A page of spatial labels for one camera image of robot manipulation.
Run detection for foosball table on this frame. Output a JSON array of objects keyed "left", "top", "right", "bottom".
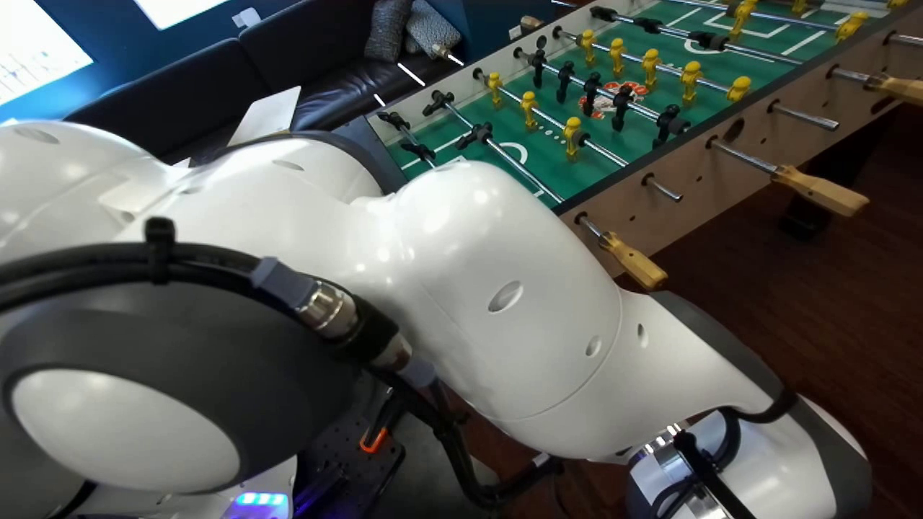
[{"left": 367, "top": 0, "right": 923, "bottom": 284}]

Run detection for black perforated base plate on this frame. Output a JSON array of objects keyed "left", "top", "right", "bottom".
[{"left": 239, "top": 377, "right": 485, "bottom": 519}]

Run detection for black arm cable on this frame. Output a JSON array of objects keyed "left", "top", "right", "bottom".
[
  {"left": 0, "top": 214, "right": 572, "bottom": 513},
  {"left": 673, "top": 387, "right": 801, "bottom": 519}
]

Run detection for blue lit control box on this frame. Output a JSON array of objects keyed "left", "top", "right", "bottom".
[{"left": 227, "top": 488, "right": 325, "bottom": 519}]

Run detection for white red foosball ball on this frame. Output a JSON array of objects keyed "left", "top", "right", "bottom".
[{"left": 580, "top": 86, "right": 617, "bottom": 122}]

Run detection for black clamp orange trigger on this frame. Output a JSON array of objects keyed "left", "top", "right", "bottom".
[{"left": 357, "top": 421, "right": 396, "bottom": 455}]

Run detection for foosball rod five yellow players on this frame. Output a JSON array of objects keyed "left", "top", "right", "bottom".
[{"left": 552, "top": 27, "right": 843, "bottom": 129}]

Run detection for grey patterned pillow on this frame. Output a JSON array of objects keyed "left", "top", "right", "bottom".
[{"left": 367, "top": 0, "right": 417, "bottom": 64}]

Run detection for foosball rod two yellow players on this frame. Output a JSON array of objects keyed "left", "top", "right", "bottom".
[{"left": 723, "top": 0, "right": 923, "bottom": 50}]

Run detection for foosball rod five black players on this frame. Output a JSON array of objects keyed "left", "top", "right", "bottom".
[{"left": 511, "top": 36, "right": 873, "bottom": 223}]

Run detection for foosball rod two black players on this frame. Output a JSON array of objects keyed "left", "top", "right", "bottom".
[{"left": 417, "top": 86, "right": 673, "bottom": 294}]

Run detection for dark sofa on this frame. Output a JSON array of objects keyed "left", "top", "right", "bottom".
[{"left": 68, "top": 0, "right": 429, "bottom": 167}]

